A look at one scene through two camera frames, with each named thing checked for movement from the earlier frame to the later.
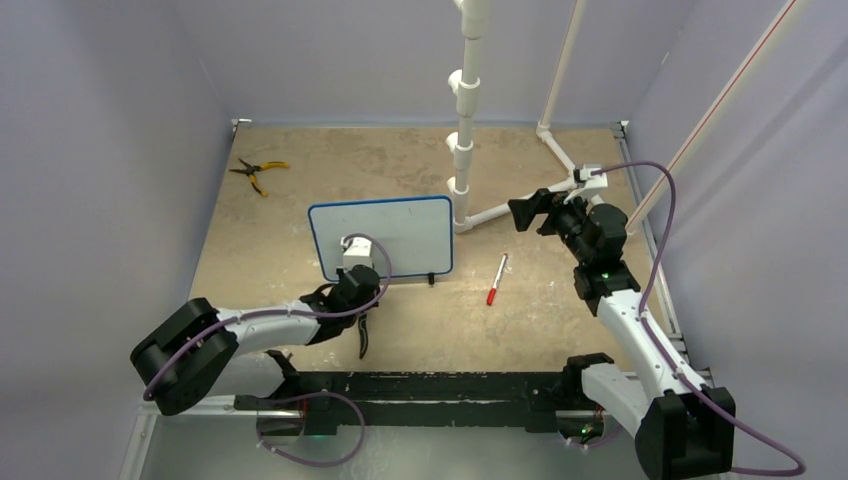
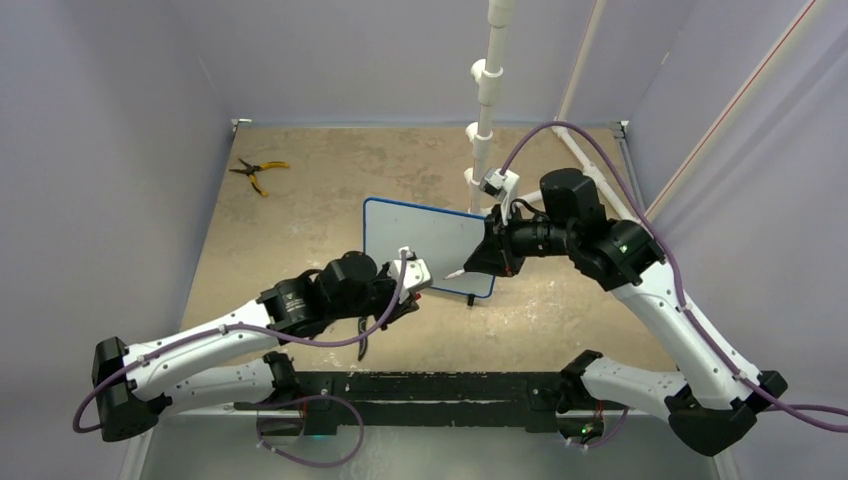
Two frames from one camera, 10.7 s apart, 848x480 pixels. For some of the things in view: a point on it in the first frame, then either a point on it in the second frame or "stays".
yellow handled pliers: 251,169 stays
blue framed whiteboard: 417,232 to 444,239
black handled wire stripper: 362,318 stays
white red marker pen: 497,279 to 458,272
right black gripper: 543,202 to 493,254
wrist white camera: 591,181 to 503,187
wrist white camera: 357,252 to 415,273
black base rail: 379,399 stays
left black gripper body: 340,272 to 383,291
